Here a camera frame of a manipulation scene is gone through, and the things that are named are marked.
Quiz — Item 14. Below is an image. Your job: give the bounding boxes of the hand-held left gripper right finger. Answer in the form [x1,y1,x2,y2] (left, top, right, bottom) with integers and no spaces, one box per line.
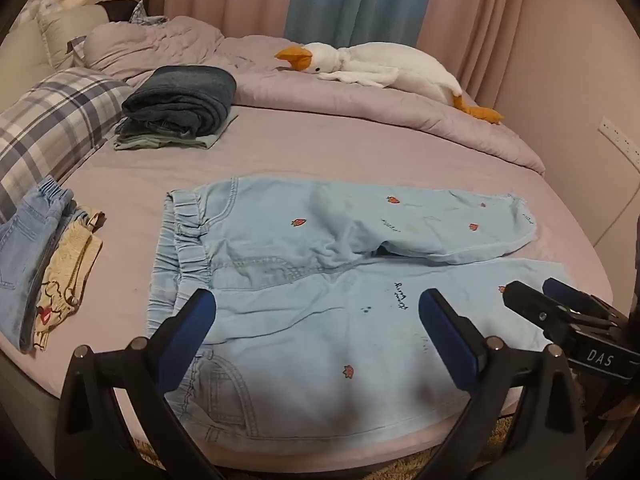
[416,288,591,480]

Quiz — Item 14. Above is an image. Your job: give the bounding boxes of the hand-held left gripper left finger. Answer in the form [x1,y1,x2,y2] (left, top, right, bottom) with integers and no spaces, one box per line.
[54,288,227,480]

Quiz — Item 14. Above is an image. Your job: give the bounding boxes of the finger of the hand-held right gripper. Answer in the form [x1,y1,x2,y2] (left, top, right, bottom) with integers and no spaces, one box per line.
[501,280,581,338]
[542,277,628,325]

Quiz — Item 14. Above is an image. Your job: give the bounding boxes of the light blue strawberry print pants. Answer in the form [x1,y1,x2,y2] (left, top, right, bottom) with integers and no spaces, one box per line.
[146,176,581,453]

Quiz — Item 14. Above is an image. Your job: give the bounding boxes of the beige printed garment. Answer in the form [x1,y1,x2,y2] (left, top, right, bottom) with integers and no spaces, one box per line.
[32,205,106,351]

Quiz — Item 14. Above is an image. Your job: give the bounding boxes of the light blue elastic waist jeans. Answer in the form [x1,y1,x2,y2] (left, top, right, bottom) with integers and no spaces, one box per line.
[0,175,77,354]

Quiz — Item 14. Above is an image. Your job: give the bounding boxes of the folded green garment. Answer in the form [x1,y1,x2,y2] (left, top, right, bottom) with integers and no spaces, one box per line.
[113,112,240,152]

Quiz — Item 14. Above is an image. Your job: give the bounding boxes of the folded dark blue jeans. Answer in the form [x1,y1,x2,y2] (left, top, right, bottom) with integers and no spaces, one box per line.
[121,65,238,139]

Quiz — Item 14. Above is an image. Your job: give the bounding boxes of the plaid pillow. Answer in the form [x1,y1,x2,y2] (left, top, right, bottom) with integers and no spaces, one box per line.
[0,67,136,222]

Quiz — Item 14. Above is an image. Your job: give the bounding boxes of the white goose plush toy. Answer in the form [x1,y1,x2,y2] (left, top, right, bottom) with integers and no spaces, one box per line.
[274,41,505,125]

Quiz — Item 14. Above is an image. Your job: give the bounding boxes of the lilac quilted duvet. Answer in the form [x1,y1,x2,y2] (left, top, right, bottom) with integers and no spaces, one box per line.
[82,15,547,177]

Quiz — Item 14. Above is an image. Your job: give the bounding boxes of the blue plaid shirt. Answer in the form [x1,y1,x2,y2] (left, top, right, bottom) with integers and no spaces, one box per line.
[129,1,169,26]

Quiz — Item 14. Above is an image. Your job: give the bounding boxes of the cream padded headboard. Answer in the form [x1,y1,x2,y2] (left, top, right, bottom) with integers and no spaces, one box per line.
[0,10,57,117]

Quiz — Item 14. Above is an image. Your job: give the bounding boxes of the cream pillow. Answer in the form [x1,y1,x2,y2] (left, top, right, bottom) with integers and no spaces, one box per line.
[37,5,112,72]

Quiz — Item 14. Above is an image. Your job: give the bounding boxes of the dark brown cloth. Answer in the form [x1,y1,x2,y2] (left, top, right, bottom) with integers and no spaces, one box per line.
[95,0,139,24]

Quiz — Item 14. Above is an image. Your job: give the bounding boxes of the blue curtain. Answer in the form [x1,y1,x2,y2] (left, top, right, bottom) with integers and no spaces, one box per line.
[283,0,442,52]

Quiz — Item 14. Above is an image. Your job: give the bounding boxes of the white wall socket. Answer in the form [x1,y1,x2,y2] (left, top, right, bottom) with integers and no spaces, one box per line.
[598,115,640,172]

